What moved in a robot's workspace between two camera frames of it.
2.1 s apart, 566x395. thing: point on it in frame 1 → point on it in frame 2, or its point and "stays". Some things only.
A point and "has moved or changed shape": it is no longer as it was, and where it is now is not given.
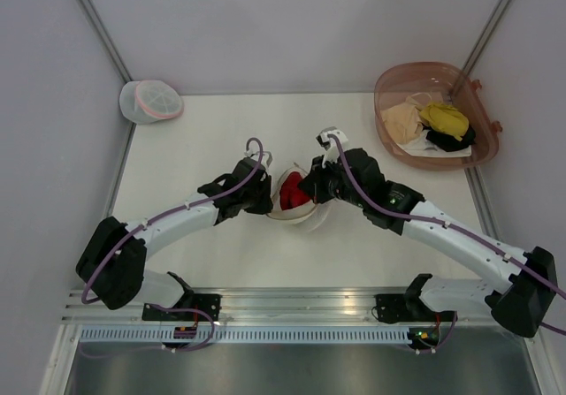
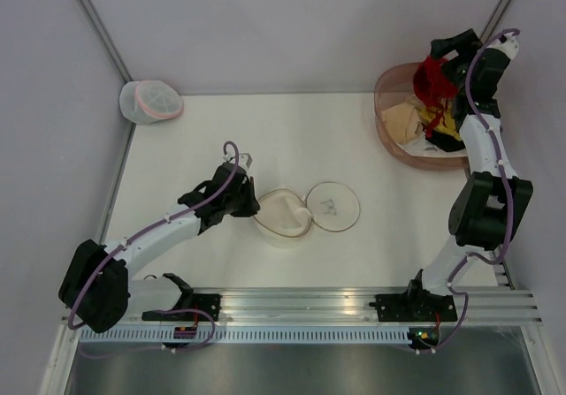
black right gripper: (314, 184) → (466, 42)
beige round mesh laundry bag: (309, 217) has moved or changed shape
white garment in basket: (423, 148) stays
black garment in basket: (450, 142) stays
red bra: (290, 193) → (435, 85)
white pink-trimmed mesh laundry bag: (149, 102) stays
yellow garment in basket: (444, 118) stays
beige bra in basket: (402, 121) stays
